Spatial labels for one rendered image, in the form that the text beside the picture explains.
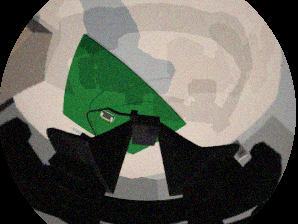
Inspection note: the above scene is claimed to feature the green circuit board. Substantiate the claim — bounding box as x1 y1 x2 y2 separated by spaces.
63 34 186 136

